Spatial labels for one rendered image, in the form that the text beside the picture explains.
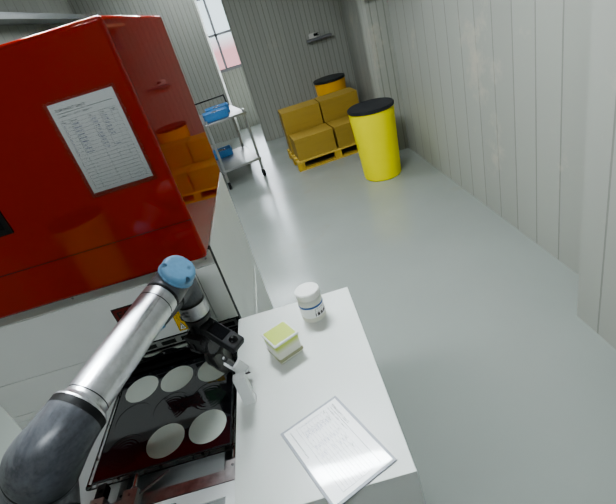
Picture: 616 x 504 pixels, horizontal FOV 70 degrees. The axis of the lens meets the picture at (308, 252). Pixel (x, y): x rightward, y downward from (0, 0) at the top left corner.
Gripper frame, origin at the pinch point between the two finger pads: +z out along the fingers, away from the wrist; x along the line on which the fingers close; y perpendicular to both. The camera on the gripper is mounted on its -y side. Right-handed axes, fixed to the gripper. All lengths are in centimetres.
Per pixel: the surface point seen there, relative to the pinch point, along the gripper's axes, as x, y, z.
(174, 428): 20.1, 3.0, 1.6
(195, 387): 7.5, 7.2, 1.5
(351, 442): 12.2, -46.1, -5.3
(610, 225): -136, -89, 29
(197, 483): 28.6, -12.4, 3.6
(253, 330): -11.6, -2.6, -5.0
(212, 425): 15.9, -7.0, 1.5
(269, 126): -487, 351, 70
